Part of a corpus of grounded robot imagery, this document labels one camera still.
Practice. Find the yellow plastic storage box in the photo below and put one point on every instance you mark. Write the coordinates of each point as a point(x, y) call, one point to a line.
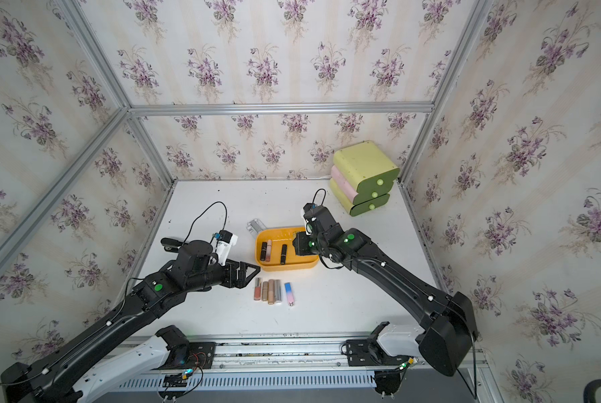
point(279, 236)

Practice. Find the pink lip gloss tube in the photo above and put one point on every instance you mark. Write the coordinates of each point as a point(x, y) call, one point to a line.
point(268, 253)

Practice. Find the silver lipstick tube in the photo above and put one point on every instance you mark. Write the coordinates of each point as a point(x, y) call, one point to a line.
point(277, 289)

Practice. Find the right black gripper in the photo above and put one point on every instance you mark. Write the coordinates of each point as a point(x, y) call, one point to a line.
point(295, 241)

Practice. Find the black lipstick tube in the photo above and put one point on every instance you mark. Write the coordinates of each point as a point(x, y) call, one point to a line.
point(263, 251)

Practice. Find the rose lip gloss tube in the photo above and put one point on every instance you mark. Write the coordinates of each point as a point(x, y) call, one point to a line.
point(257, 294)

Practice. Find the slim black lipstick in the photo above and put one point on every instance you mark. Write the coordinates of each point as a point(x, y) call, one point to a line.
point(283, 254)

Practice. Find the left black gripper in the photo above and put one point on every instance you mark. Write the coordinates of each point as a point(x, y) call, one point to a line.
point(228, 271)

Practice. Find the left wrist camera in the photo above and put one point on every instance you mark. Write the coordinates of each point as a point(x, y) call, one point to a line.
point(225, 240)

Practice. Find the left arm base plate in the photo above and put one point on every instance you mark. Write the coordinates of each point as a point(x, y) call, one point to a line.
point(190, 357)

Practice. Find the black stapler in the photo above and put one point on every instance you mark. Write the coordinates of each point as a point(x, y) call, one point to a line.
point(171, 245)

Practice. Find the black gold lipstick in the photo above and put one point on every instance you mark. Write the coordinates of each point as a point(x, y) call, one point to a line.
point(305, 245)

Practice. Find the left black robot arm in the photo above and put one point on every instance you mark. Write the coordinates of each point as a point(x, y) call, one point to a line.
point(80, 372)

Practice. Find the green pink drawer organizer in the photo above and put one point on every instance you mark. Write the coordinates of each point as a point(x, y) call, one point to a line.
point(362, 178)

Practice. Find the tan lipstick tube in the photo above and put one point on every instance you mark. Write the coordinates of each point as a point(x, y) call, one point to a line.
point(271, 292)

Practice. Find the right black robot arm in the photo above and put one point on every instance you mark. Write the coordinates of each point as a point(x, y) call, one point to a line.
point(449, 323)

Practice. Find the clear acrylic holder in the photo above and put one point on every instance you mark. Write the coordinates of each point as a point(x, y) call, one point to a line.
point(255, 227)

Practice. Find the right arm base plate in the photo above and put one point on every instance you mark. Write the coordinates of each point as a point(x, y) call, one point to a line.
point(362, 353)

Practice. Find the beige lipstick tube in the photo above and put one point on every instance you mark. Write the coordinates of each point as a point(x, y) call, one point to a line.
point(264, 291)

